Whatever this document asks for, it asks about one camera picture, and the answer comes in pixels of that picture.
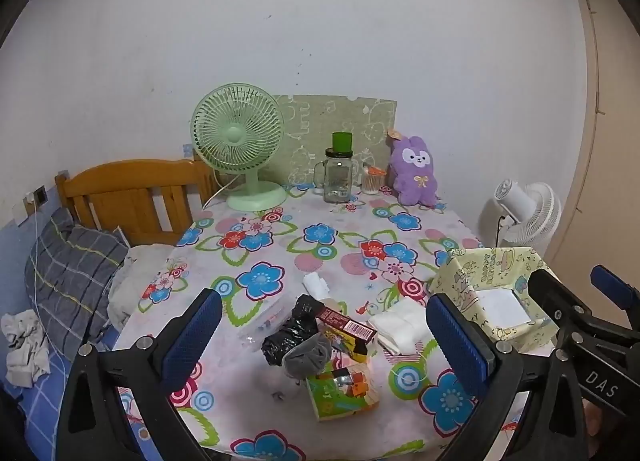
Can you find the beige door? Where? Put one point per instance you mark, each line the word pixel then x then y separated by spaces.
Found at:
pixel 600 224

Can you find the white tissue roll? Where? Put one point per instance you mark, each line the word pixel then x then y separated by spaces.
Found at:
pixel 316 286

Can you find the glass mason jar mug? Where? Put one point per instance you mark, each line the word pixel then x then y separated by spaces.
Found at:
pixel 334 176

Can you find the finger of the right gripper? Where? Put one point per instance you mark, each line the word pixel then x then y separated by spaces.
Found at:
pixel 619 292
pixel 561 305

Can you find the red chocolate box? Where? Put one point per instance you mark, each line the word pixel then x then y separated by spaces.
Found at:
pixel 346 335

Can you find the grey plaid pillow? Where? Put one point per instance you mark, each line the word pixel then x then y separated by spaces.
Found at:
pixel 68 278

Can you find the white standing fan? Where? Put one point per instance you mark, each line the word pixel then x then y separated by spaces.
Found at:
pixel 520 216

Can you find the clear plastic pen bag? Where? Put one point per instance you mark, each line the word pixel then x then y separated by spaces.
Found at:
pixel 266 322

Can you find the white towel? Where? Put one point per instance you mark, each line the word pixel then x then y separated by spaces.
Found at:
pixel 401 327

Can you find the white blanket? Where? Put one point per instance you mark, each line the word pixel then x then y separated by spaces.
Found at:
pixel 140 267

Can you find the floral tablecloth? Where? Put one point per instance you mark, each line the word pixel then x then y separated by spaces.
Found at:
pixel 371 252

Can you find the purple plush bunny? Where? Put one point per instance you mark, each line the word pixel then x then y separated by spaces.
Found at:
pixel 413 172

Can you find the crumpled white cloth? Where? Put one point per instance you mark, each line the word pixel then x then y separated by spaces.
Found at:
pixel 28 356

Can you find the green plastic cup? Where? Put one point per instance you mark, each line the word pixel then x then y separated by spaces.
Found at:
pixel 342 142

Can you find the cotton swab jar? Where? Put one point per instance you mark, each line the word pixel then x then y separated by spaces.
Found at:
pixel 372 179

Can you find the grey sock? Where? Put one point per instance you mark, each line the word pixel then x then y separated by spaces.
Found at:
pixel 308 358

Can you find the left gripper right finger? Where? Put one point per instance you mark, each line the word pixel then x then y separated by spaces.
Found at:
pixel 552 425

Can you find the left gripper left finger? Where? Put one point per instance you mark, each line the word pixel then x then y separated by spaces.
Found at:
pixel 93 425

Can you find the green tissue pack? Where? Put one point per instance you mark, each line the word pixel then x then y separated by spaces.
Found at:
pixel 342 392

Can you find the wooden bed headboard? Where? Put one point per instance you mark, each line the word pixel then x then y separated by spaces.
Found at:
pixel 146 198

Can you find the black plastic bag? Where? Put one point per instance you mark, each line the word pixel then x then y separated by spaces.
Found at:
pixel 300 326

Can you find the yellow cartoon storage box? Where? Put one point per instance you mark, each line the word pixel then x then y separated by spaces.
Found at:
pixel 490 287

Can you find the green desk fan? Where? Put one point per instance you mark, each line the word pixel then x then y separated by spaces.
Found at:
pixel 236 129

